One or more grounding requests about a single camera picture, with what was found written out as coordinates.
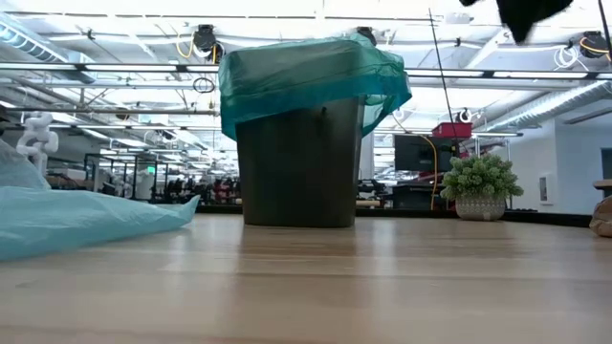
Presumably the black aluminium table frame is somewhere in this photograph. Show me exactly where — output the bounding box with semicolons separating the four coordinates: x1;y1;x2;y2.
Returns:
195;204;594;228

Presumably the black hanging cable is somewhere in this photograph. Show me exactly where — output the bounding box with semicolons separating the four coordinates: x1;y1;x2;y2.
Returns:
427;8;454;140

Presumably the black monitor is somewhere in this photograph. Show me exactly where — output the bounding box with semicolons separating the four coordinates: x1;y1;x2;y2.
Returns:
394;134;461;173

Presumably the light blue flat trash bag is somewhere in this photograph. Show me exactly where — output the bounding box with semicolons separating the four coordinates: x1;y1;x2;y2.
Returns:
0;138;201;263

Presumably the potted green plant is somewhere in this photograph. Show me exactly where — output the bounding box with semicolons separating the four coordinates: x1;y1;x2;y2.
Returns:
439;152;525;222

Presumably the silver air duct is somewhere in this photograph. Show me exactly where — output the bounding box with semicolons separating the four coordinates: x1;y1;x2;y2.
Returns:
482;79;612;133
0;21;99;86

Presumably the red box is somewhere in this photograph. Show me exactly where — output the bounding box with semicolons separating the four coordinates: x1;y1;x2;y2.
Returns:
431;121;473;140

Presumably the yellow hanging cord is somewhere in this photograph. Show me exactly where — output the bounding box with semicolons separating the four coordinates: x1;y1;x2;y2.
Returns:
420;135;439;211

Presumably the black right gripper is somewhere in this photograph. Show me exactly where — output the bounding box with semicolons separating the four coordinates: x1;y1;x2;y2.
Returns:
495;0;575;44

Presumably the white wall dispenser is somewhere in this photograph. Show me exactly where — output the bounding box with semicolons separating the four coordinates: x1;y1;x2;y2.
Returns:
538;172;556;205

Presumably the brown paper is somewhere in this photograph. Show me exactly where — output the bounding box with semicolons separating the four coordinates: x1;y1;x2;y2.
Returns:
588;195;612;239

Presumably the dark plastic trash bin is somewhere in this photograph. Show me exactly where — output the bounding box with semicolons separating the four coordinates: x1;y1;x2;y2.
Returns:
234;97;364;229

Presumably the teal trash bag liner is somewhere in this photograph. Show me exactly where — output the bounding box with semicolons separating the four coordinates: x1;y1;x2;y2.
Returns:
217;32;413;142

